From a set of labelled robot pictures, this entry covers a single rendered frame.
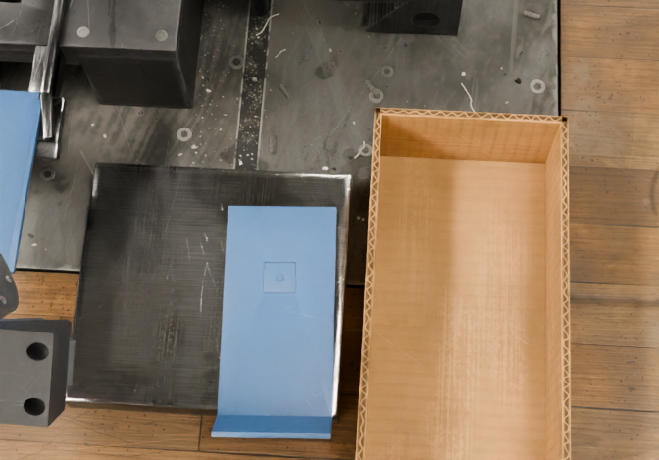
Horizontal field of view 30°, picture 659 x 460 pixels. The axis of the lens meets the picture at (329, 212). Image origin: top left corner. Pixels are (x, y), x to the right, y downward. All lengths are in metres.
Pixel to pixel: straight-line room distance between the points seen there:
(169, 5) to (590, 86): 0.29
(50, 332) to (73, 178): 0.29
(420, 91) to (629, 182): 0.15
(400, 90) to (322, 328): 0.18
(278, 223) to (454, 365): 0.14
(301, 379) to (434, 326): 0.09
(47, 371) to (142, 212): 0.26
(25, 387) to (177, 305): 0.23
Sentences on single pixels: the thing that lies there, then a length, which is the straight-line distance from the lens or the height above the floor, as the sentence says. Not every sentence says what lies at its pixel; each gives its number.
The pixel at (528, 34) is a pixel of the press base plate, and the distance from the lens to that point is 0.88.
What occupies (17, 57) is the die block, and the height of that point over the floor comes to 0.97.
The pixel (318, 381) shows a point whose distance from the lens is 0.76.
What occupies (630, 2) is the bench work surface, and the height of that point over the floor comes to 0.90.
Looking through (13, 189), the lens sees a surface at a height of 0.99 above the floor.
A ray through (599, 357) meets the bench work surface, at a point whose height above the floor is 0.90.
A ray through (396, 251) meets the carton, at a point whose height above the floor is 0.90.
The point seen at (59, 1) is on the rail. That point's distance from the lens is 0.80.
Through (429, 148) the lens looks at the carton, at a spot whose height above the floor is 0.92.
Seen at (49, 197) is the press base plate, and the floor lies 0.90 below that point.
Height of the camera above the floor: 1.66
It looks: 69 degrees down
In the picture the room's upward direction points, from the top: 3 degrees counter-clockwise
